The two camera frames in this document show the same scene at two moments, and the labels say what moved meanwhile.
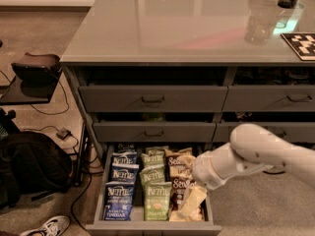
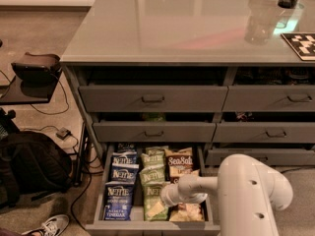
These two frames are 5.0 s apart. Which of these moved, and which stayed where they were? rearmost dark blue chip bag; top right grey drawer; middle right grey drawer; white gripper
Moved: white gripper
Stayed: rearmost dark blue chip bag; middle right grey drawer; top right grey drawer
